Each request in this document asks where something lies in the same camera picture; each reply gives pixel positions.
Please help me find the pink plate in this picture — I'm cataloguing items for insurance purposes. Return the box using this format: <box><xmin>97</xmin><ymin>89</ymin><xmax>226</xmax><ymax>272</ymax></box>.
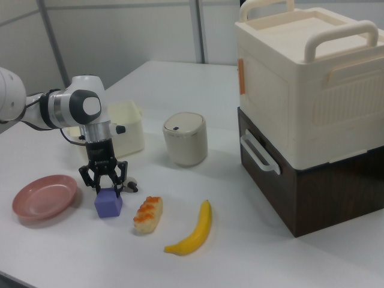
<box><xmin>11</xmin><ymin>175</ymin><xmax>78</xmax><ymax>222</ymax></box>

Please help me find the cream storage box with handles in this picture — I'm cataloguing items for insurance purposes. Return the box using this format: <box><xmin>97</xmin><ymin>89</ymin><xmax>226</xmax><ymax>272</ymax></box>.
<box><xmin>234</xmin><ymin>0</ymin><xmax>384</xmax><ymax>172</ymax></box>

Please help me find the white open plastic bin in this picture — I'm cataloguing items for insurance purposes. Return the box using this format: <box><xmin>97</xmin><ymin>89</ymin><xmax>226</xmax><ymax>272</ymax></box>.
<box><xmin>68</xmin><ymin>100</ymin><xmax>145</xmax><ymax>160</ymax></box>

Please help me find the purple cube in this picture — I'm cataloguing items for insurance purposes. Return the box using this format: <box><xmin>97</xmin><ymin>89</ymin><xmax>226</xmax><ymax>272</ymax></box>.
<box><xmin>94</xmin><ymin>188</ymin><xmax>124</xmax><ymax>219</ymax></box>

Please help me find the salmon sushi toy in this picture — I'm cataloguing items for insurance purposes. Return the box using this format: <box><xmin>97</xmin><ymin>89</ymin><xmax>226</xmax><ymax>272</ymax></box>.
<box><xmin>133</xmin><ymin>196</ymin><xmax>164</xmax><ymax>233</ymax></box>

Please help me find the dark brown drawer box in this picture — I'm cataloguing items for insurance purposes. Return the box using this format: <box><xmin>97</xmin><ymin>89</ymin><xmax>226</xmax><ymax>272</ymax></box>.
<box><xmin>237</xmin><ymin>106</ymin><xmax>384</xmax><ymax>238</ymax></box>

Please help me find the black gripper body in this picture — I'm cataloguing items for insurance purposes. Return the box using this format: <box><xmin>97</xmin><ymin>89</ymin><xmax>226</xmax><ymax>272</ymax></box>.
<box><xmin>85</xmin><ymin>139</ymin><xmax>119</xmax><ymax>168</ymax></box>

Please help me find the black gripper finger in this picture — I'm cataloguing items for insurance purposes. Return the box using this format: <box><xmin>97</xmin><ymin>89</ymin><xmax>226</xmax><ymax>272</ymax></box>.
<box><xmin>107</xmin><ymin>160</ymin><xmax>130</xmax><ymax>199</ymax></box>
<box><xmin>78</xmin><ymin>163</ymin><xmax>103</xmax><ymax>193</ymax></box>

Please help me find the small beige trash can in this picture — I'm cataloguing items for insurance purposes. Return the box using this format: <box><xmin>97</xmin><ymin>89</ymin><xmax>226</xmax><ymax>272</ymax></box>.
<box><xmin>163</xmin><ymin>112</ymin><xmax>208</xmax><ymax>167</ymax></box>

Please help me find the panda toy figure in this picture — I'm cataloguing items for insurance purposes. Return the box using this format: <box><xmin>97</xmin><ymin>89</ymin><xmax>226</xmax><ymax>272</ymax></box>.
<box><xmin>121</xmin><ymin>178</ymin><xmax>139</xmax><ymax>193</ymax></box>

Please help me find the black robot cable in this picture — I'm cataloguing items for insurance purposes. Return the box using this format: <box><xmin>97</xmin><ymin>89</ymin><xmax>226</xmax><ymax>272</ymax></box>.
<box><xmin>17</xmin><ymin>92</ymin><xmax>88</xmax><ymax>148</ymax></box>

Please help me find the yellow banana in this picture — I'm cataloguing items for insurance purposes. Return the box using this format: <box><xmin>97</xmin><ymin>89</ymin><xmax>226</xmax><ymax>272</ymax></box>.
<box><xmin>164</xmin><ymin>200</ymin><xmax>213</xmax><ymax>256</ymax></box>

